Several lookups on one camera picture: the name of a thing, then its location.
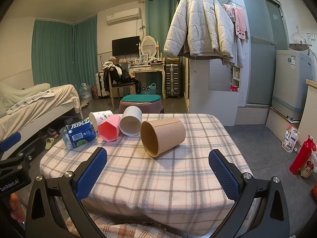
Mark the oval vanity mirror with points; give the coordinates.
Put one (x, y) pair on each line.
(149, 45)

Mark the yellow slipper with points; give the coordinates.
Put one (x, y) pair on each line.
(49, 143)

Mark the green stool cushion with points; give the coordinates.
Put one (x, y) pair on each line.
(140, 98)

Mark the teal basket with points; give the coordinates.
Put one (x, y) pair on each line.
(148, 89)

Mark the plaid tablecloth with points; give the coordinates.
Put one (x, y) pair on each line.
(173, 181)

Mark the red bottle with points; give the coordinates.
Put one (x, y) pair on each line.
(301, 155)

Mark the silver suitcase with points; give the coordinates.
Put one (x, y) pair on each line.
(173, 80)

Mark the pile of clothes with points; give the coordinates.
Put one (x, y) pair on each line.
(118, 73)

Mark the white washer platform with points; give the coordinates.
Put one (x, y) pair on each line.
(277, 124)

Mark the white printed paper cup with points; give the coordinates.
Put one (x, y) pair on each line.
(99, 118)

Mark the white suitcase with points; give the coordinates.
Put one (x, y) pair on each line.
(101, 85)

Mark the brown cardboard cup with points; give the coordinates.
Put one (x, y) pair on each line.
(168, 133)

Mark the black television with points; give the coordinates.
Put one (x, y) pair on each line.
(125, 45)

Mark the narrow green curtain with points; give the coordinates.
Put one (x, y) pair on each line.
(161, 17)

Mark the wooden chair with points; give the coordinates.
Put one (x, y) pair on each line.
(122, 85)

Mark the cartoon print bag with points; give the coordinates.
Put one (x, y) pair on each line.
(307, 168)

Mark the white detergent bag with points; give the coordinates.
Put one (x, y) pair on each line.
(290, 138)

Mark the white washing machine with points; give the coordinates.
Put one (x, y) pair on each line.
(289, 84)

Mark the white air conditioner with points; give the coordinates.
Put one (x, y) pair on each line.
(123, 16)

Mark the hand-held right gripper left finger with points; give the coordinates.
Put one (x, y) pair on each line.
(91, 173)

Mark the grey sneakers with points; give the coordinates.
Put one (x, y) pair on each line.
(49, 132)

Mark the wide green curtain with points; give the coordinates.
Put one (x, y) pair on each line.
(57, 54)

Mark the bed with cream bedding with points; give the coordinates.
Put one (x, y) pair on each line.
(37, 104)

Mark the plain white cup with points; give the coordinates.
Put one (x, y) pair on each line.
(131, 119)

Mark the blue label water bottle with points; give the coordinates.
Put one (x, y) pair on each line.
(79, 133)

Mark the white puffer jacket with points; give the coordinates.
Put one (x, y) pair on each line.
(198, 24)

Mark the white dressing table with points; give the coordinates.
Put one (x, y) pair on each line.
(147, 69)

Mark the green topped stool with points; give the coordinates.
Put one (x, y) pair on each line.
(141, 107)

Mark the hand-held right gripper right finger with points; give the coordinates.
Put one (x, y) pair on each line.
(223, 176)

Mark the frosted glass door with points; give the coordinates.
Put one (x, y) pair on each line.
(257, 54)

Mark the pink hexagonal cup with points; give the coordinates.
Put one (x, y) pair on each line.
(109, 129)

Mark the pink towel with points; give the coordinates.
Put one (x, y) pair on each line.
(240, 23)

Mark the grey hanging garment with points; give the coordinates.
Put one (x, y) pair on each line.
(237, 52)

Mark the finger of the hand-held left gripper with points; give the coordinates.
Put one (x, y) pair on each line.
(33, 147)
(10, 139)

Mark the person's left hand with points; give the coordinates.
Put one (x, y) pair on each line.
(16, 209)

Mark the large water jug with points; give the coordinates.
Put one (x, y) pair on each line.
(85, 93)

